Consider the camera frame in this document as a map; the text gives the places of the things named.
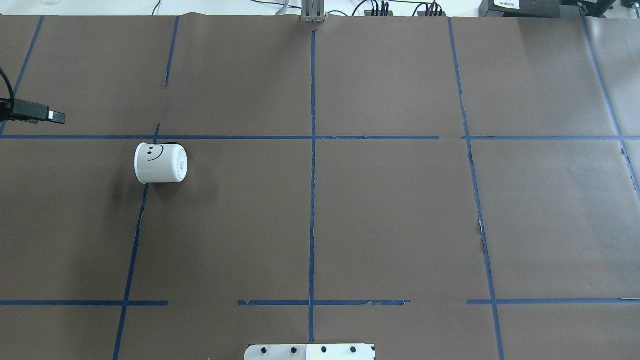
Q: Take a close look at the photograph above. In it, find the white smiley mug black handle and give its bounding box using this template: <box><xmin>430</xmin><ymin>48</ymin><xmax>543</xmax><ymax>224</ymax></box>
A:
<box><xmin>134</xmin><ymin>142</ymin><xmax>189</xmax><ymax>185</ymax></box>

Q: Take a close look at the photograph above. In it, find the brown paper table cover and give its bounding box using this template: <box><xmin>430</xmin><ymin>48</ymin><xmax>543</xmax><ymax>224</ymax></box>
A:
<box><xmin>1</xmin><ymin>14</ymin><xmax>639</xmax><ymax>360</ymax></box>

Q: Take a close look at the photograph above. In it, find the black box on table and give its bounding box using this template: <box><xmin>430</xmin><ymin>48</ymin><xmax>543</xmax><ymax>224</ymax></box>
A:
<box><xmin>478</xmin><ymin>0</ymin><xmax>562</xmax><ymax>18</ymax></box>

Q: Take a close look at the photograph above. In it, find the aluminium frame post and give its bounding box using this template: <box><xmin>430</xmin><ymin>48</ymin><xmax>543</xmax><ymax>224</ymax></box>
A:
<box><xmin>301</xmin><ymin>0</ymin><xmax>327</xmax><ymax>23</ymax></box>

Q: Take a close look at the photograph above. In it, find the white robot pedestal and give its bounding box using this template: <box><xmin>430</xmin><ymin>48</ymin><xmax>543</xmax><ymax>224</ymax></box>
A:
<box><xmin>243</xmin><ymin>343</ymin><xmax>377</xmax><ymax>360</ymax></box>

